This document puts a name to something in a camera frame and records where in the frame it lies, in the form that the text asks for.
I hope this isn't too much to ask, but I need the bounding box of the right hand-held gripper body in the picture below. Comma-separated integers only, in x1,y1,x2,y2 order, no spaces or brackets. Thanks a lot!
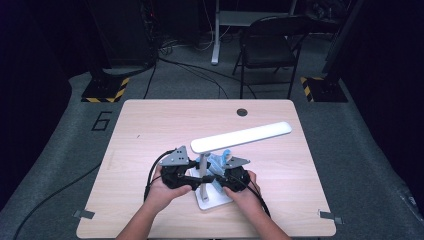
223,156,251,193

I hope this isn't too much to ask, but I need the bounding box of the person's left hand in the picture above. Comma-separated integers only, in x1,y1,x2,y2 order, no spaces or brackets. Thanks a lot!
146,166,193,209

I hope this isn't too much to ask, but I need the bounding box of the thin black floor cable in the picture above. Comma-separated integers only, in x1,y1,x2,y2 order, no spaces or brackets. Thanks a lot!
143,56,258,100

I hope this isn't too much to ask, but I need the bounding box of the left hand-held gripper black cable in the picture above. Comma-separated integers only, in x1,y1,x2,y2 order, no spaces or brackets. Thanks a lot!
143,148,178,203

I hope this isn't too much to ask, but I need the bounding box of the person's right hand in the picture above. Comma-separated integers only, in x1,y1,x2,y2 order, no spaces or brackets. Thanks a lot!
223,170,263,214

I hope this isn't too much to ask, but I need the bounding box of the white desk lamp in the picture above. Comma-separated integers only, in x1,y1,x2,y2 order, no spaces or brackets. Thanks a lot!
185,121,293,212

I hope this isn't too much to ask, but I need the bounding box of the grey tape piece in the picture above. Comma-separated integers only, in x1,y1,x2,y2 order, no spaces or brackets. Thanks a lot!
73,209,96,220
318,210,344,225

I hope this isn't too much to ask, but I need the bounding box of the thick black floor cable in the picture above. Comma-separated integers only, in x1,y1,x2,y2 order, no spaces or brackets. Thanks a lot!
13,162,103,240

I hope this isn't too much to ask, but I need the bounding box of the black equipment cabinet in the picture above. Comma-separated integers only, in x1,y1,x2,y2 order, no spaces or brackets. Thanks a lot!
89,0,158,68

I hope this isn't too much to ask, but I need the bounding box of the white metal desk frame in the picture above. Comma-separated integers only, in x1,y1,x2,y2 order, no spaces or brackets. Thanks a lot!
210,0,298,66

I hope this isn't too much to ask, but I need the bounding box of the white floor cable bundle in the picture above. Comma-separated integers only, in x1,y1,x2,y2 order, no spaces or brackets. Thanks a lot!
159,31,214,56

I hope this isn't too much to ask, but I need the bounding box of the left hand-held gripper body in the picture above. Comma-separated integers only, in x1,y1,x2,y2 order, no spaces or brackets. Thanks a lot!
159,145,201,191

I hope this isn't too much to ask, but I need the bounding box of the black stand with striped base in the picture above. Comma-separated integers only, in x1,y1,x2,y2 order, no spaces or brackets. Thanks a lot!
299,0,365,103
81,0,130,104

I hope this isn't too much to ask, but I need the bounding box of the blue striped microfibre cloth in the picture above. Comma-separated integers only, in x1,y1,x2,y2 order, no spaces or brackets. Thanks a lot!
208,149,234,194

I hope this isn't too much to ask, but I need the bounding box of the black folding chair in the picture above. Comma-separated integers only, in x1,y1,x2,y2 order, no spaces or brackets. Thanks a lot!
232,14,314,100

